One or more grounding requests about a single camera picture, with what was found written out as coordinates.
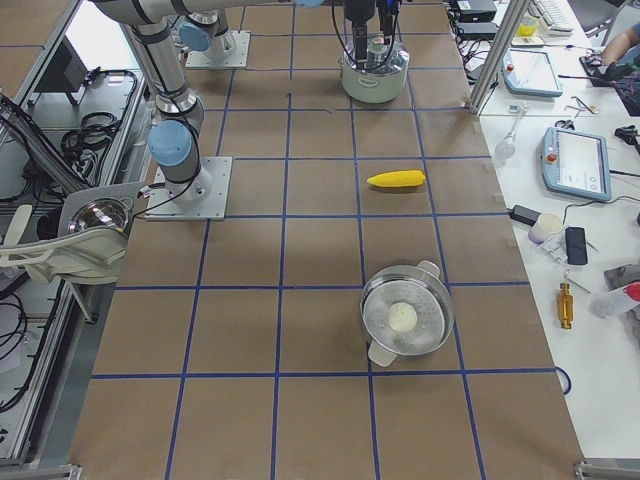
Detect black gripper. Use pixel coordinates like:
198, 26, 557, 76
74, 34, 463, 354
343, 0, 400, 68

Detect glass pot lid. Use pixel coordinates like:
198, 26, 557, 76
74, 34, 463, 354
342, 37, 410, 76

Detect yellow corn cob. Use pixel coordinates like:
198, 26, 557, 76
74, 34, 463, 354
366, 169, 426, 189

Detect person forearm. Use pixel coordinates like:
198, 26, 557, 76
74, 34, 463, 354
601, 22, 640, 65

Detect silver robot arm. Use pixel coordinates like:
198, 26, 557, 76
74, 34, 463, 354
177, 1, 408, 74
95, 1, 255, 218

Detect pale green electric pot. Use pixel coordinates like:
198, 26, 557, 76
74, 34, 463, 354
340, 57, 408, 104

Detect steel steamer pot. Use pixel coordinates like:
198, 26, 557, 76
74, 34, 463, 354
360, 260, 455, 367

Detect blue teach pendant far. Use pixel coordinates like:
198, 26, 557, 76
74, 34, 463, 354
502, 48, 563, 98

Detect blue teach pendant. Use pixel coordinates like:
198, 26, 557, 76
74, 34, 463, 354
502, 48, 563, 98
540, 127, 612, 202

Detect black scissors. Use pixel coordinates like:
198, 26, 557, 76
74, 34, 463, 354
554, 119, 575, 130

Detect black power adapter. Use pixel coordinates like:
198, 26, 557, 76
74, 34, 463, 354
508, 205, 541, 227

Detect blue teach pendant near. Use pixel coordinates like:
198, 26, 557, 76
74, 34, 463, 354
540, 127, 612, 202

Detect white steamed bun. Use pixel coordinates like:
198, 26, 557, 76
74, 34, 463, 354
387, 302, 418, 333

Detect black phone on table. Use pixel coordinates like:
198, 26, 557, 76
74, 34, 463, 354
565, 226, 588, 266

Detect gold brass fitting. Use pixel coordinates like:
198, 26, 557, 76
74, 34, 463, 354
556, 282, 574, 330

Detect aluminium frame post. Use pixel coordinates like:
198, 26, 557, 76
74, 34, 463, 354
468, 0, 530, 115

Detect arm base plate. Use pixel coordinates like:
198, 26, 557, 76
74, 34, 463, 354
186, 30, 251, 70
143, 156, 233, 221

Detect black cable bundle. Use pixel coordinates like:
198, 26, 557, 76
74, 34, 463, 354
60, 111, 124, 166

